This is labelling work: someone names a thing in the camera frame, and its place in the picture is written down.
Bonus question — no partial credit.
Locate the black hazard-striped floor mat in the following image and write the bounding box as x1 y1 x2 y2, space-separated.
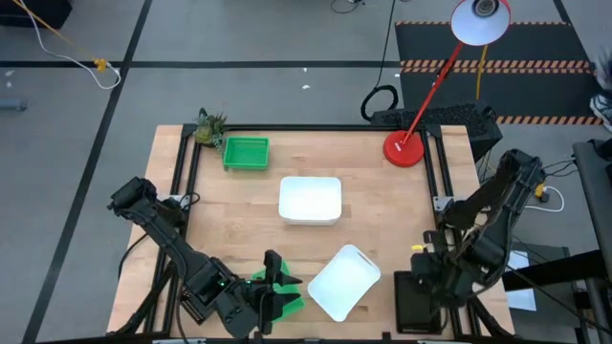
394 20 612 126

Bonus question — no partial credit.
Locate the white plug cable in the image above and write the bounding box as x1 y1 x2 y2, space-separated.
524 185 566 214

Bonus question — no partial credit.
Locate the white floor cable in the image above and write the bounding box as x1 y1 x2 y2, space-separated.
18 0 122 91

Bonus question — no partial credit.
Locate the black coiled floor cable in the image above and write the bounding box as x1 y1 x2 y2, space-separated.
360 0 401 123

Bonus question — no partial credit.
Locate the yellow floor cord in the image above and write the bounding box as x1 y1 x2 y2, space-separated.
11 0 109 74

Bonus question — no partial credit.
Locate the black plastic basket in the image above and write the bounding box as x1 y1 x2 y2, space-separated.
393 269 444 335

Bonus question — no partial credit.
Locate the green slotted plastic basket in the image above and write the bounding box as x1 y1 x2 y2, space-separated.
222 136 271 172
251 260 306 320

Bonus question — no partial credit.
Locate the grey cylinder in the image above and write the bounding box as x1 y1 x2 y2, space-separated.
0 97 29 113

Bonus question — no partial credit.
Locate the black aluminium rail frame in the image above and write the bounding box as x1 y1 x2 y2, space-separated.
114 122 515 338

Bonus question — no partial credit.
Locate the yellow extension cable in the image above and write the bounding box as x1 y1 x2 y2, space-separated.
475 45 550 200

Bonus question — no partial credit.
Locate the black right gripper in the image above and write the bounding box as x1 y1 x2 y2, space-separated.
409 250 460 310

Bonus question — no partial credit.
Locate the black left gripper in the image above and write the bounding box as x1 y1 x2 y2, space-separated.
209 248 304 339

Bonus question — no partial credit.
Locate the person's shoe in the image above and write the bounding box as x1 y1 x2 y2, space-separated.
589 93 612 134

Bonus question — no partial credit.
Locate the red desk lamp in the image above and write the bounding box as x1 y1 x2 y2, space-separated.
382 0 512 169

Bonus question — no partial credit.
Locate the white plastic basket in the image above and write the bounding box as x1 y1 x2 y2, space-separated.
306 244 383 323
277 175 343 226

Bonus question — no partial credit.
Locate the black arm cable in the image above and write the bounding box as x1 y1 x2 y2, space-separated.
117 232 150 281

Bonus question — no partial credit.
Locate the small potted succulent plant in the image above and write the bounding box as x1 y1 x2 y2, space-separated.
193 107 230 168

